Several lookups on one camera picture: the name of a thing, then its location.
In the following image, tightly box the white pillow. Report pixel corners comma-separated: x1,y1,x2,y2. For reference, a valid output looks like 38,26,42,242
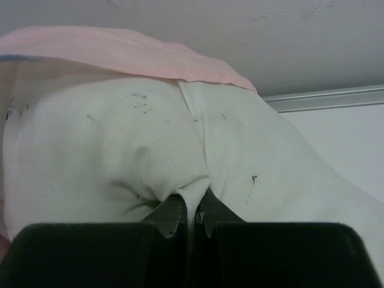
2,76,384,235

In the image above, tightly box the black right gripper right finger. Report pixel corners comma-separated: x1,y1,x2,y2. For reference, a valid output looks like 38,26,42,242
191,190,382,287

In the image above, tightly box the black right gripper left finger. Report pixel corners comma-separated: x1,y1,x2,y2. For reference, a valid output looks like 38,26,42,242
1,195,187,287

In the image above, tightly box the pink pillowcase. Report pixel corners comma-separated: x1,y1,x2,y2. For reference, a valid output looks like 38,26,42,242
1,26,257,246

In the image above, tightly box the aluminium table frame rail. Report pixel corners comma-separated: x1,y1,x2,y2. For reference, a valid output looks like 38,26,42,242
263,85,383,113

